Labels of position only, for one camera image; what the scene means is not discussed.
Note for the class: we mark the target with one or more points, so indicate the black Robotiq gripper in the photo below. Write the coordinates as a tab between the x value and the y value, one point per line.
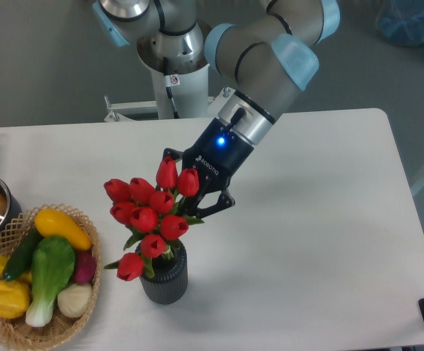
217	154

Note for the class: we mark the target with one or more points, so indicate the red tulip bouquet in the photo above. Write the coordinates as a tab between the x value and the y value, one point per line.
156	217

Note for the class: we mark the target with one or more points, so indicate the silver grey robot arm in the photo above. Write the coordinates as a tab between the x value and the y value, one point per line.
271	61

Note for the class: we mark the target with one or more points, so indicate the dark grey ribbed vase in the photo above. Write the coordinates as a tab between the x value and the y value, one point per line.
170	279

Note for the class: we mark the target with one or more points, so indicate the purple radish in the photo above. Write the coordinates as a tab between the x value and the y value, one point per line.
85	268

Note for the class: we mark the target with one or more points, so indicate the yellow squash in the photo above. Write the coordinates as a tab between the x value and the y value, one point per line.
51	222

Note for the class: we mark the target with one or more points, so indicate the green bok choy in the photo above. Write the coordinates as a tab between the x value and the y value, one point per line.
52	266

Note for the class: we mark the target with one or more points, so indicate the white garlic bulb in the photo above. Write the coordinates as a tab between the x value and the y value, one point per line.
73	300

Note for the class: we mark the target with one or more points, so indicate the green cucumber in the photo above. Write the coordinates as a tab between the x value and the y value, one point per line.
21	258

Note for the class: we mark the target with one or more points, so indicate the yellow bell pepper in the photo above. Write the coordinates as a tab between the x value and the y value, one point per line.
14	299

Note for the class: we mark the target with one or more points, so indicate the woven wicker basket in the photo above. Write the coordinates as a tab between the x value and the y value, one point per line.
15	334

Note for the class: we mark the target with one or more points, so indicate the blue plastic bag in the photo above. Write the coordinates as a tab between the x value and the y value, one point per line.
401	22

